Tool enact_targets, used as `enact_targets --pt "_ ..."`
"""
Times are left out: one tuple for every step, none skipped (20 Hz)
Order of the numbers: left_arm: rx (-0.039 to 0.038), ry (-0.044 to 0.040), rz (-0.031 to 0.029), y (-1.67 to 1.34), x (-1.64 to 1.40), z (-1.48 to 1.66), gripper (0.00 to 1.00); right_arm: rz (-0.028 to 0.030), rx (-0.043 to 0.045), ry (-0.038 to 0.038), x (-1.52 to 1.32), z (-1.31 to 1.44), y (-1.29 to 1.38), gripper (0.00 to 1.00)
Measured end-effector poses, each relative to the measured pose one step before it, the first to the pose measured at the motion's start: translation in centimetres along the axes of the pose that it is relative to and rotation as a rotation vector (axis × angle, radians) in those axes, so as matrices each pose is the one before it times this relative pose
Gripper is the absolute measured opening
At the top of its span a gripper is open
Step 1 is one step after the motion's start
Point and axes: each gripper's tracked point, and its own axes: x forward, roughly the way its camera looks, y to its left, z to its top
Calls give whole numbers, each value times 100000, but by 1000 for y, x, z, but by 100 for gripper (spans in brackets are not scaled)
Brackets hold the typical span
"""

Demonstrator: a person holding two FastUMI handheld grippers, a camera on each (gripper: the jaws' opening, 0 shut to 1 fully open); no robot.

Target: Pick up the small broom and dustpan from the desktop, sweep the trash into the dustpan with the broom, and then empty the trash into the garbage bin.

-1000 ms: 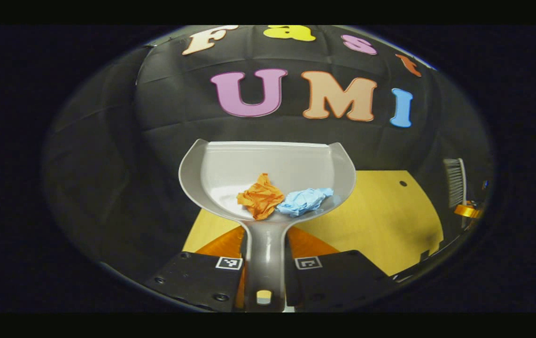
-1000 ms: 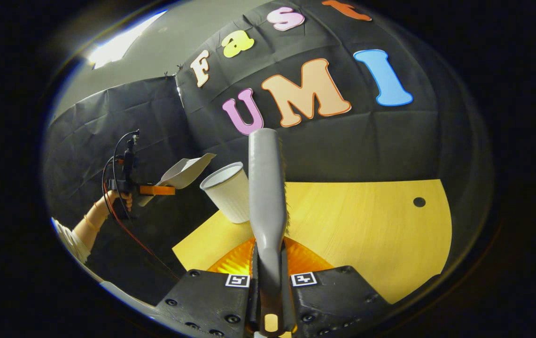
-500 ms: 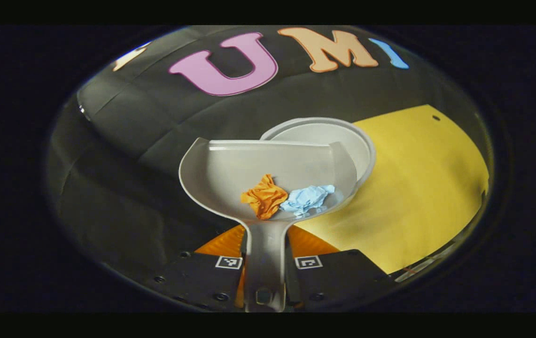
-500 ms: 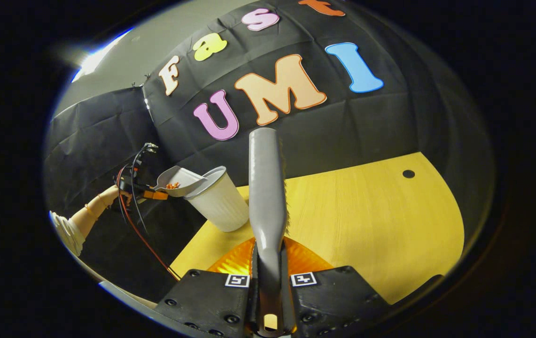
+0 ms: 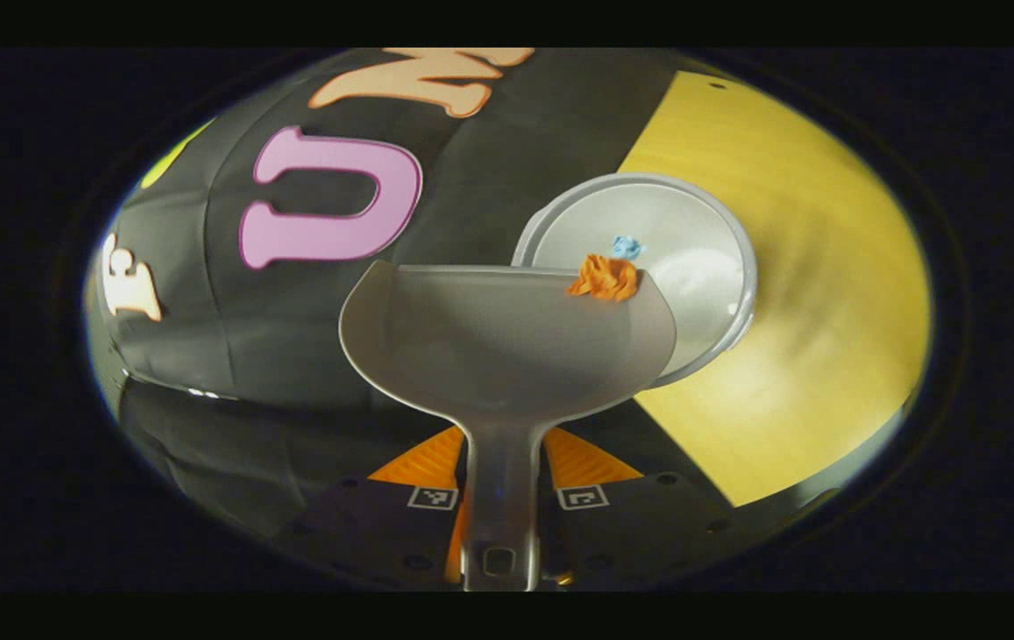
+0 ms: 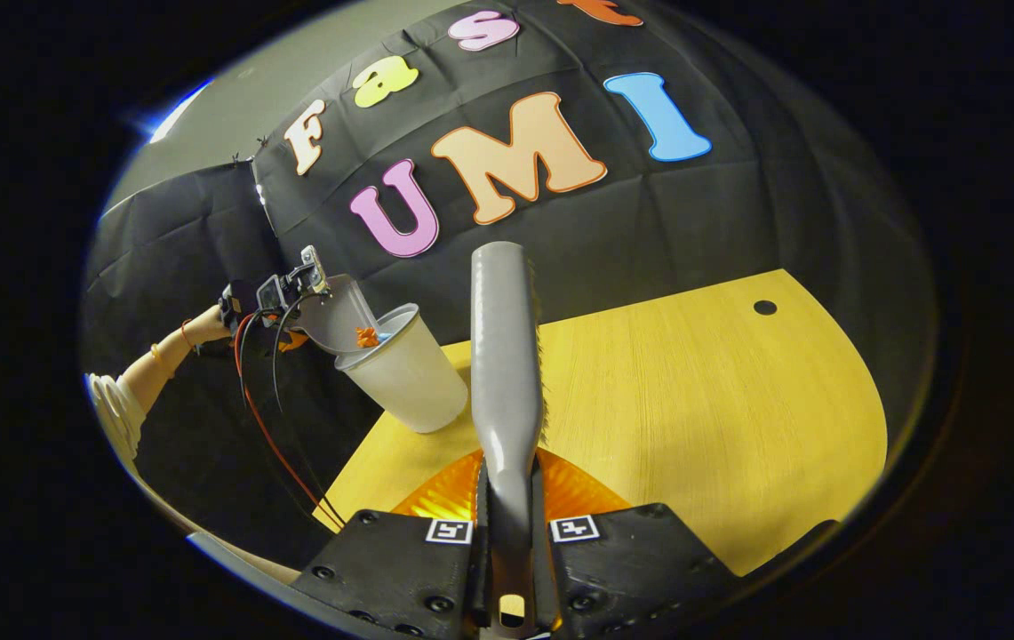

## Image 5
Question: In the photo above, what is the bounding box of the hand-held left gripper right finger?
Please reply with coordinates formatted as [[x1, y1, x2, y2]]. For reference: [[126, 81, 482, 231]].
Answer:
[[540, 427, 739, 588]]

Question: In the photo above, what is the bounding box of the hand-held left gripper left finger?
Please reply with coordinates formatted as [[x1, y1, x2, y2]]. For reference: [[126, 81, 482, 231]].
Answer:
[[293, 425, 469, 588]]

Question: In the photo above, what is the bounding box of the grey plastic dustpan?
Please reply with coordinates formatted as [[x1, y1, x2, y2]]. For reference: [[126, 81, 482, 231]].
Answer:
[[339, 260, 678, 592]]

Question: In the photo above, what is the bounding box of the orange paper trash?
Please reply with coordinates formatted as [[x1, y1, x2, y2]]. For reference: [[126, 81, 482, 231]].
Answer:
[[567, 253, 641, 303]]

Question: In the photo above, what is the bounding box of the white ribbed garbage bin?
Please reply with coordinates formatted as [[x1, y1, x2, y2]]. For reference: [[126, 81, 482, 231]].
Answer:
[[512, 172, 758, 388]]

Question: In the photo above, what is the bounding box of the yellow wooden desktop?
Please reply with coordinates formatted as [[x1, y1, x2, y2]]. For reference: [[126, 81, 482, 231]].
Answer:
[[618, 71, 932, 508]]

